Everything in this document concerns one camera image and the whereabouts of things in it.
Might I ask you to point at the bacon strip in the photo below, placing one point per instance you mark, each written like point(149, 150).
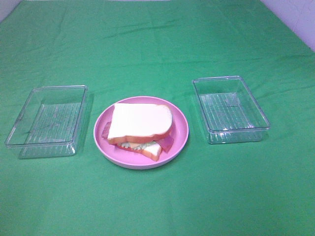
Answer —
point(105, 131)
point(166, 143)

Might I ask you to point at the bread slice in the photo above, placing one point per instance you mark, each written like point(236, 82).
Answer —
point(152, 152)
point(139, 123)

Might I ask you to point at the yellow cheese slice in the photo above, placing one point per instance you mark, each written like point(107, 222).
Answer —
point(137, 145)

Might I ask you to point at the green lettuce leaf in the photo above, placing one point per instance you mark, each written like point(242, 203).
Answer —
point(126, 144)

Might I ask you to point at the pink round plate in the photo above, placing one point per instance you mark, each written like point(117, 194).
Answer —
point(133, 160)

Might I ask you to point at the right clear plastic container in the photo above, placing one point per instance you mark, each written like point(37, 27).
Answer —
point(229, 112)

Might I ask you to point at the clear plastic container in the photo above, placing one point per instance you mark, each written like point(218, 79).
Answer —
point(50, 123)
point(229, 112)

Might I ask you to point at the green tablecloth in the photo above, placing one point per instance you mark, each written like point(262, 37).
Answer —
point(124, 49)

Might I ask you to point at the left clear plastic container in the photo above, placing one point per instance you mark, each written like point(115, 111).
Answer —
point(50, 123)

